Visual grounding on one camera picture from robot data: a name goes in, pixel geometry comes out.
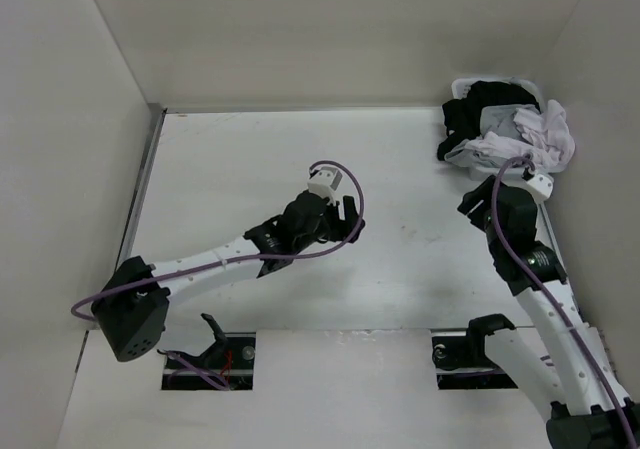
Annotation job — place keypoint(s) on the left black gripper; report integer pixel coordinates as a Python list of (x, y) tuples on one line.
[(340, 227)]

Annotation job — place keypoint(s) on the grey tank top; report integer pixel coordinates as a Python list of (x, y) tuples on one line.
[(498, 141)]

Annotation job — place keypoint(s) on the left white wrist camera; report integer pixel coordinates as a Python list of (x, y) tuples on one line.
[(324, 181)]

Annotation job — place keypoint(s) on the white plastic laundry basket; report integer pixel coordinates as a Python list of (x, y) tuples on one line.
[(460, 88)]

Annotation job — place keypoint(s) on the white tank top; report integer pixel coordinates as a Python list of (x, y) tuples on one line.
[(551, 146)]

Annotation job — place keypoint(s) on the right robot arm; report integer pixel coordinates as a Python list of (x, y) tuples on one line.
[(574, 390)]

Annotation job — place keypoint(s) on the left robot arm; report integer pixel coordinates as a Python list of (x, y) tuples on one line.
[(132, 308)]

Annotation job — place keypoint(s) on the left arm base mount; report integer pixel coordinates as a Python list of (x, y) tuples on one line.
[(204, 357)]

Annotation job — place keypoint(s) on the black tank top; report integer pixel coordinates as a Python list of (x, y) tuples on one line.
[(462, 116)]

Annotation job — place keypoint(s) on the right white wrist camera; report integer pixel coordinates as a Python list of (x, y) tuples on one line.
[(538, 184)]

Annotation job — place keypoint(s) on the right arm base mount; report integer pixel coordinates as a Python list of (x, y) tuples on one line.
[(458, 367)]

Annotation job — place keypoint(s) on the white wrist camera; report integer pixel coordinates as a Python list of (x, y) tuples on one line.
[(538, 184), (324, 181)]

